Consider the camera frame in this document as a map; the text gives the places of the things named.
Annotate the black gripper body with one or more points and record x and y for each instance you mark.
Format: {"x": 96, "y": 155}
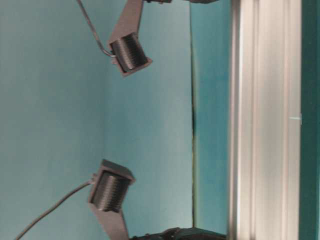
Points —
{"x": 191, "y": 1}
{"x": 177, "y": 233}

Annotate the long silver aluminium rail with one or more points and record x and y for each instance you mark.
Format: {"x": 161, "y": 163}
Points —
{"x": 265, "y": 119}

